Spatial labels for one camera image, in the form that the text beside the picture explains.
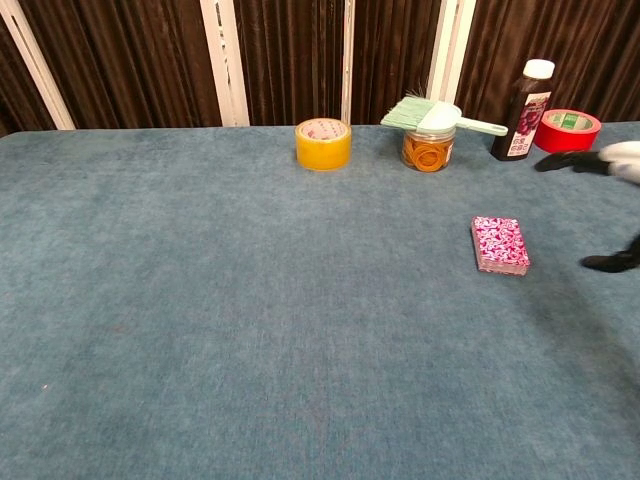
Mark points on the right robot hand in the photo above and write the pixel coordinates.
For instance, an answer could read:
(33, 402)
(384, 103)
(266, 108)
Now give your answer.
(620, 160)

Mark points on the mint green hand brush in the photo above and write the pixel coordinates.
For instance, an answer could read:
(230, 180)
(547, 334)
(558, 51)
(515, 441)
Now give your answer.
(440, 117)

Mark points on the red tape roll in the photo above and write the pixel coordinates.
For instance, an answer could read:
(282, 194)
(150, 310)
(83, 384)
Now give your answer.
(560, 140)

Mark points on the dark bottle with white cap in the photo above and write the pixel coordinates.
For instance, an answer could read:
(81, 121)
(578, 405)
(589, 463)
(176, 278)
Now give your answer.
(520, 130)

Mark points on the clear jar of rubber bands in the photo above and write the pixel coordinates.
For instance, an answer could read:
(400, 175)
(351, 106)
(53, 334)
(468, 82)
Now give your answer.
(429, 155)

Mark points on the thin white pole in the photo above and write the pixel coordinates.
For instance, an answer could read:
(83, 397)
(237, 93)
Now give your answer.
(348, 60)

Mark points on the yellow tape roll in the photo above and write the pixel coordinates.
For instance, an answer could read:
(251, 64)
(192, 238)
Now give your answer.
(322, 152)

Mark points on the blue felt table cover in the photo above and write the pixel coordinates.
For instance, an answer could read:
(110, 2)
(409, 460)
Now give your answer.
(250, 300)

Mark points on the dark brown pleated curtain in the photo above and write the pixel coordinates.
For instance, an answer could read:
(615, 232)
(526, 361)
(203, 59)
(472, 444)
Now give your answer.
(125, 60)

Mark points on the white frame post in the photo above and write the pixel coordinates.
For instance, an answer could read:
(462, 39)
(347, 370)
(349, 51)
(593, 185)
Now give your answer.
(37, 65)
(224, 65)
(452, 50)

